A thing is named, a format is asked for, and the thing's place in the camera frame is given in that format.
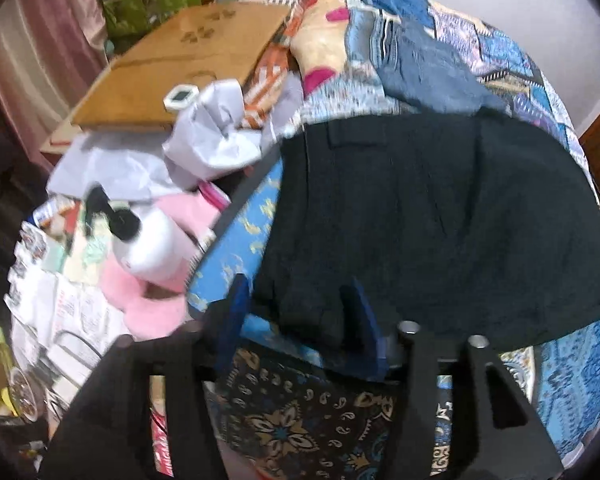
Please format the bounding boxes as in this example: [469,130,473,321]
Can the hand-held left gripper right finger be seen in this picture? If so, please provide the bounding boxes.
[340,282,566,480]

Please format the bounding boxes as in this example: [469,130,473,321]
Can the scattered white papers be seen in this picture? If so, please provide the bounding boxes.
[5,220,131,401]

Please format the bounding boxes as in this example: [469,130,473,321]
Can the black pants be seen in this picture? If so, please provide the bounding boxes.
[252,110,600,353]

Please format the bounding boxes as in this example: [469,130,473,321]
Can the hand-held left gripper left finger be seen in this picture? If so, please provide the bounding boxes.
[39,274,253,480]

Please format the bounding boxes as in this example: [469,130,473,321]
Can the white pump bottle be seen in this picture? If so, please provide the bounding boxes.
[87,186,206,283]

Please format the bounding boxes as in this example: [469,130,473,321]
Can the wooden lap board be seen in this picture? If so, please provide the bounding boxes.
[40,1,293,153]

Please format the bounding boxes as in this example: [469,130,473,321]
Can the pink curtain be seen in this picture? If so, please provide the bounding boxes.
[0,0,108,171]

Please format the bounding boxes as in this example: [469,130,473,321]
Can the patterned blue bedsheet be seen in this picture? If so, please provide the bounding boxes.
[187,0,600,461]

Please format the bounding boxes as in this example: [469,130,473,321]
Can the dark paisley cloth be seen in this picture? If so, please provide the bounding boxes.
[205,345,401,480]

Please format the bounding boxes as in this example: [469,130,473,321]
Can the small white digital clock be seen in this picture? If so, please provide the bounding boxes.
[164,85,201,111]

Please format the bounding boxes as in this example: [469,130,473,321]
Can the green bag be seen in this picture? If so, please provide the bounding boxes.
[100,0,216,38]

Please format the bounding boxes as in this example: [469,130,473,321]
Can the colourful printed pillow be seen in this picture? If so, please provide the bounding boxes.
[290,0,361,98]

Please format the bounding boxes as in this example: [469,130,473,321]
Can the blue jeans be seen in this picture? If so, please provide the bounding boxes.
[370,15,511,116]

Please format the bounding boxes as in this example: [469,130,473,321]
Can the pink cloth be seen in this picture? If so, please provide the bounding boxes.
[99,192,231,341]

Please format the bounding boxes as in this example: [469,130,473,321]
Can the white crumpled cloth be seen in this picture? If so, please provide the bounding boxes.
[162,80,263,191]

